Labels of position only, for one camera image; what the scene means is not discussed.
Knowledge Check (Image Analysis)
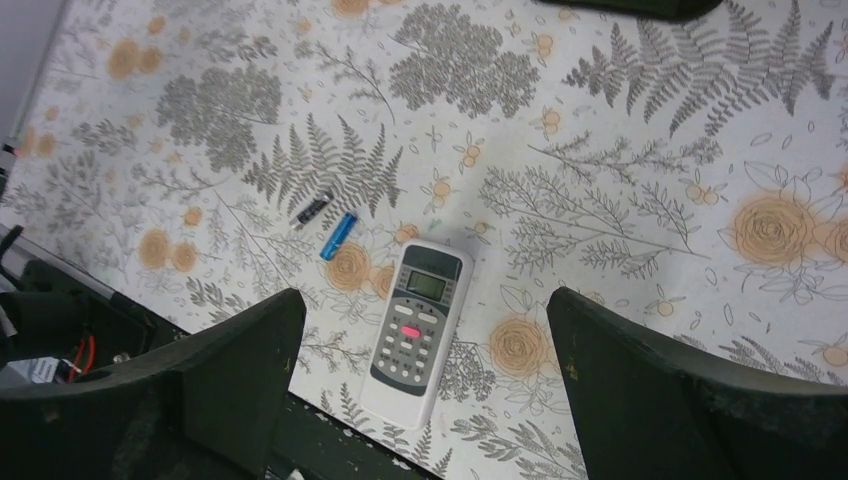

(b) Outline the black mounting base rail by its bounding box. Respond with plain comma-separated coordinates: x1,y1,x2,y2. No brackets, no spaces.
1,226,427,479

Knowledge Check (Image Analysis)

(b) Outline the floral patterned table mat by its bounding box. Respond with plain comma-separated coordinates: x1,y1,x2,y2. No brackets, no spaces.
1,1,847,479

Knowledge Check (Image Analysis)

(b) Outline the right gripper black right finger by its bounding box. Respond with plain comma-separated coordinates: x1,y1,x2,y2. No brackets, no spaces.
547,287,847,479

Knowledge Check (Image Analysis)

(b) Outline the blue AAA battery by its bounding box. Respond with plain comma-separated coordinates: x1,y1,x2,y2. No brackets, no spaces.
319,213,358,261

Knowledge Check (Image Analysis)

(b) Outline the black AAA battery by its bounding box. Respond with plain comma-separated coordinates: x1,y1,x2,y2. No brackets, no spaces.
289,192,334,230

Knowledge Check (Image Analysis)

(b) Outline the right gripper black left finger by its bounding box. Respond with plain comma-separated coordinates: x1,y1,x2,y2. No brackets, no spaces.
1,289,306,479

